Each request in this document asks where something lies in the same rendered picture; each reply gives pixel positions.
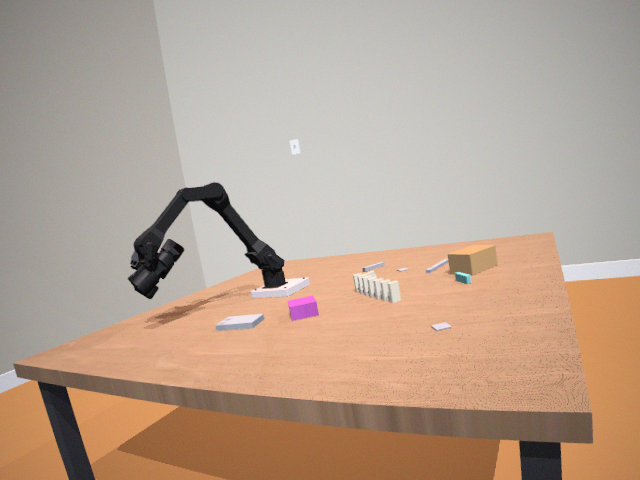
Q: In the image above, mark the small teal block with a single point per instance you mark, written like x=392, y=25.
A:
x=462, y=277

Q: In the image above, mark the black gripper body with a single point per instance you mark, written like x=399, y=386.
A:
x=179, y=249

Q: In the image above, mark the pink square block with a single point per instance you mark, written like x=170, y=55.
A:
x=303, y=308

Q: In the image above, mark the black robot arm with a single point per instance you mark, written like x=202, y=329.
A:
x=145, y=278

